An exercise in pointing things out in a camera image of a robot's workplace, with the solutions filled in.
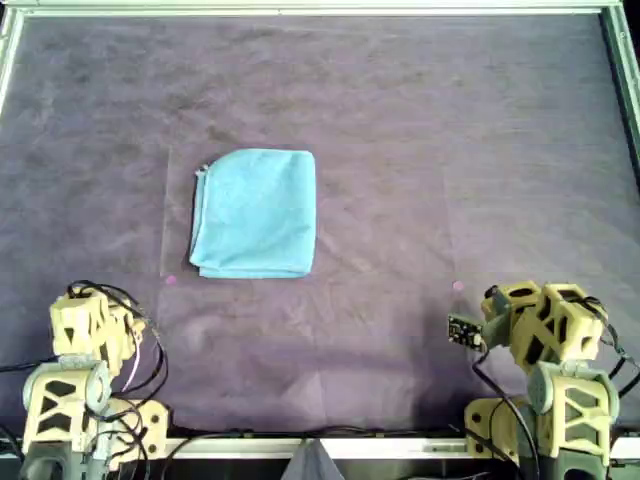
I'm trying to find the right camera black cable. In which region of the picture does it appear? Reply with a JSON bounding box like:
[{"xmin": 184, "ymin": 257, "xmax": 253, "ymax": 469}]
[{"xmin": 469, "ymin": 344, "xmax": 544, "ymax": 480}]

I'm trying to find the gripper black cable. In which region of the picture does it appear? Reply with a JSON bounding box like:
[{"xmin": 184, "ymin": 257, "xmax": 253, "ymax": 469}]
[
  {"xmin": 574, "ymin": 294, "xmax": 640, "ymax": 401},
  {"xmin": 64, "ymin": 280, "xmax": 169, "ymax": 431}
]

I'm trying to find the thin white cable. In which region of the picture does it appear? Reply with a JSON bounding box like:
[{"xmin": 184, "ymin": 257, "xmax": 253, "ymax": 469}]
[{"xmin": 122, "ymin": 342, "xmax": 146, "ymax": 396}]

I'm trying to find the grey camera stand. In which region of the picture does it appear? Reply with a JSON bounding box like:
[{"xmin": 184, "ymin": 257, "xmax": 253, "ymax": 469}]
[{"xmin": 282, "ymin": 439, "xmax": 346, "ymax": 480}]

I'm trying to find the aluminium table frame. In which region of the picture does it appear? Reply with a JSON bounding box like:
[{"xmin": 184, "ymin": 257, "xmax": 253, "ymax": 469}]
[{"xmin": 0, "ymin": 0, "xmax": 640, "ymax": 461}]

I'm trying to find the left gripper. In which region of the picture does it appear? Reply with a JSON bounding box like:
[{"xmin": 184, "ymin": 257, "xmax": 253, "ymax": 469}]
[{"xmin": 48, "ymin": 285, "xmax": 147, "ymax": 377}]

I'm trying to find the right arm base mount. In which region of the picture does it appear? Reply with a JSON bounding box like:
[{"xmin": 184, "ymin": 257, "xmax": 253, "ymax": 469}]
[{"xmin": 462, "ymin": 397, "xmax": 531, "ymax": 459}]

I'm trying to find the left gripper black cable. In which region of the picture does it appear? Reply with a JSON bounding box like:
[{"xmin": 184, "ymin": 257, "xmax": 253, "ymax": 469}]
[{"xmin": 64, "ymin": 280, "xmax": 169, "ymax": 431}]

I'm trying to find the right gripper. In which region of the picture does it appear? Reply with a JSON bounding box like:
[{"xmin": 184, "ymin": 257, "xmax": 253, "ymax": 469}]
[{"xmin": 480, "ymin": 280, "xmax": 610, "ymax": 375}]

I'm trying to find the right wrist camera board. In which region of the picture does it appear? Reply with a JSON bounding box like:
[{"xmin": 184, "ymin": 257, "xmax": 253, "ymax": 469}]
[{"xmin": 446, "ymin": 313, "xmax": 487, "ymax": 352}]

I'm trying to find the left camera black cable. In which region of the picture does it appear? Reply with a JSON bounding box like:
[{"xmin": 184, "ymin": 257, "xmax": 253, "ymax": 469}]
[{"xmin": 0, "ymin": 357, "xmax": 56, "ymax": 375}]

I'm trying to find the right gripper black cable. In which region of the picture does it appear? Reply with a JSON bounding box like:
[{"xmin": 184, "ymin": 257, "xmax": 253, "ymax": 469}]
[{"xmin": 574, "ymin": 294, "xmax": 640, "ymax": 401}]

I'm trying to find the camera black cable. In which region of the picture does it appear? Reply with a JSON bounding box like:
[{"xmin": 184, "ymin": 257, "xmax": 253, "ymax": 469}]
[
  {"xmin": 0, "ymin": 357, "xmax": 56, "ymax": 375},
  {"xmin": 469, "ymin": 344, "xmax": 544, "ymax": 480}
]

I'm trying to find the grey metal camera bracket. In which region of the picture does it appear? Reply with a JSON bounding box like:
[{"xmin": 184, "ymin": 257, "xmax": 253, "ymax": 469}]
[{"xmin": 479, "ymin": 319, "xmax": 519, "ymax": 349}]

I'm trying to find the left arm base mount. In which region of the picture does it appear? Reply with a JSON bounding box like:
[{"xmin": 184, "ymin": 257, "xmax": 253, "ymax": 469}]
[{"xmin": 99, "ymin": 397, "xmax": 174, "ymax": 471}]

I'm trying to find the blue microfiber cloth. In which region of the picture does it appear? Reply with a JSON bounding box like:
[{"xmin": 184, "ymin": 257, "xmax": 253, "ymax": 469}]
[{"xmin": 187, "ymin": 147, "xmax": 319, "ymax": 280}]

